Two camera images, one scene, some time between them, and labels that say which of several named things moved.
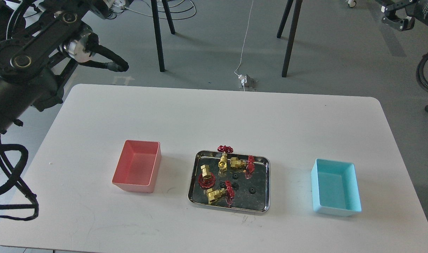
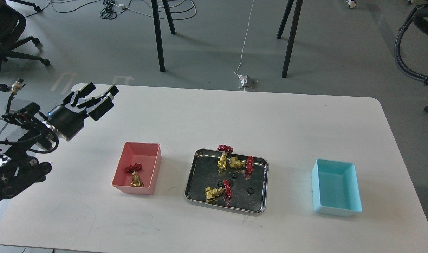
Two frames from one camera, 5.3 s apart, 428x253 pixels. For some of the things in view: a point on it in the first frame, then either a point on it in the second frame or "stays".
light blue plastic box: x=335 y=188 stays
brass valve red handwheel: x=235 y=163 stays
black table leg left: x=158 y=34 stays
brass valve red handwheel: x=207 y=179 to x=133 y=168
